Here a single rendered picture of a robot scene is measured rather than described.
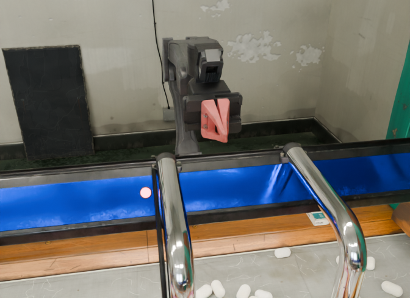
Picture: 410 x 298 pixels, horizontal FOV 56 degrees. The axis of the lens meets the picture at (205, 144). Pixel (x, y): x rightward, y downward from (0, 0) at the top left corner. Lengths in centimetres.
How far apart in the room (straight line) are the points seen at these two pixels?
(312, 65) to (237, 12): 68
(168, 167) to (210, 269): 44
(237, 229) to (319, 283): 20
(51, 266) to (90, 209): 43
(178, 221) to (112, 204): 13
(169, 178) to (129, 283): 45
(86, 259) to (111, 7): 188
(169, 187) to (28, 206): 16
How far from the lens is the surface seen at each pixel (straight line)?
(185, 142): 102
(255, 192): 46
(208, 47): 67
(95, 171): 44
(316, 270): 85
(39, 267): 87
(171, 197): 36
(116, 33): 254
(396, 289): 84
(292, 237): 89
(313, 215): 91
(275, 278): 82
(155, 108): 270
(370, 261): 88
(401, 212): 93
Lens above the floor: 134
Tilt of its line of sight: 28 degrees down
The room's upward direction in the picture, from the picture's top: straight up
